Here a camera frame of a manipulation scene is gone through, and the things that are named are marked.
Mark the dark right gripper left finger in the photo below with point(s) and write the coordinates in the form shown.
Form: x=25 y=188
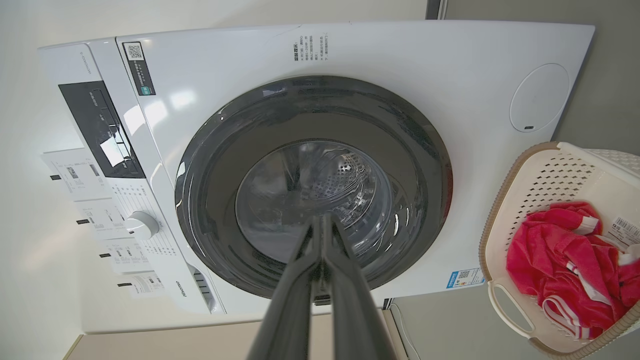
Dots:
x=295 y=300

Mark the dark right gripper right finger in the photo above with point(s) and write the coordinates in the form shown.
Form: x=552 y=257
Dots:
x=350 y=310

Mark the cream perforated laundry basket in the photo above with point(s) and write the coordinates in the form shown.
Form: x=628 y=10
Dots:
x=545 y=175

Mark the blue energy label sticker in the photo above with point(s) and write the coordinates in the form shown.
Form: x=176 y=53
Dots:
x=465 y=278

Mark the steel washer drum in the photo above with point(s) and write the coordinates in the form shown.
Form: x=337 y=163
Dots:
x=320 y=180

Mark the round dark glass washer door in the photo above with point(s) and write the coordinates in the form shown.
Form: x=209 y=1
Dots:
x=225 y=165

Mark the white printed paper sheet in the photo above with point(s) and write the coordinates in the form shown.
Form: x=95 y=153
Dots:
x=102 y=220
x=125 y=256
x=75 y=175
x=142 y=285

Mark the white round program knob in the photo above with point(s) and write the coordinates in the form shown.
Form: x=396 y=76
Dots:
x=142 y=225

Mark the red garment with white stripes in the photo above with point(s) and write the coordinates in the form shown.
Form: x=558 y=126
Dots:
x=565 y=260

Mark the black washer display panel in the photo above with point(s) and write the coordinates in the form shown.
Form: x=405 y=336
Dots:
x=100 y=130

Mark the white front-load washing machine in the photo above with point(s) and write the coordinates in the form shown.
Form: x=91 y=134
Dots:
x=425 y=60

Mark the black QR code sticker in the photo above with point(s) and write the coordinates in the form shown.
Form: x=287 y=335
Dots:
x=140 y=70

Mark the round white filter cover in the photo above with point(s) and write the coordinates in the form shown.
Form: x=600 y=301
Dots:
x=540 y=97

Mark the white barcode label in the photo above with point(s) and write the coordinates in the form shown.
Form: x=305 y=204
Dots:
x=626 y=231

